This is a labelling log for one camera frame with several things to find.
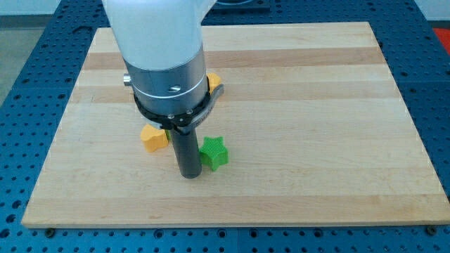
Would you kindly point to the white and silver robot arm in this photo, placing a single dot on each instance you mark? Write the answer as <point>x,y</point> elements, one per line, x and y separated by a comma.
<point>161,43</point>

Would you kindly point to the yellow block behind arm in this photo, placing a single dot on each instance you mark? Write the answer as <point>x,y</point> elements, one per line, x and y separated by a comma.
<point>214,80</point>

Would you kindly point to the yellow heart block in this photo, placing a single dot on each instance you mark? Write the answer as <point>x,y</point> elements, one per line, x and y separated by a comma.
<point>153,139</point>

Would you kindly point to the green star block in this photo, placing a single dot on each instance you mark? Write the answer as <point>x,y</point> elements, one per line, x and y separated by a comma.
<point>213,152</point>

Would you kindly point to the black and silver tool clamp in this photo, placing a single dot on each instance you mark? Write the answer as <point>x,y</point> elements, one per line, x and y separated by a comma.
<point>183,123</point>

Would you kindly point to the dark grey cylindrical pointer tool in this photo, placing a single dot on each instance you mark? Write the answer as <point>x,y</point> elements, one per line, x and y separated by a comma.
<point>187,153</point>

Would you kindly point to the small green block behind pointer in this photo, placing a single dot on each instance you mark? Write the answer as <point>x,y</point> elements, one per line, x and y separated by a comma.
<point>168,135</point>

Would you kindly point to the light wooden board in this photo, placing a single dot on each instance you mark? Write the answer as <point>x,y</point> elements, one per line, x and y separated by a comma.
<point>315,126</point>

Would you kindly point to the red object at right edge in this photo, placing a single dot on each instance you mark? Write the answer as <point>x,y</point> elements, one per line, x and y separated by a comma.
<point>443,35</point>

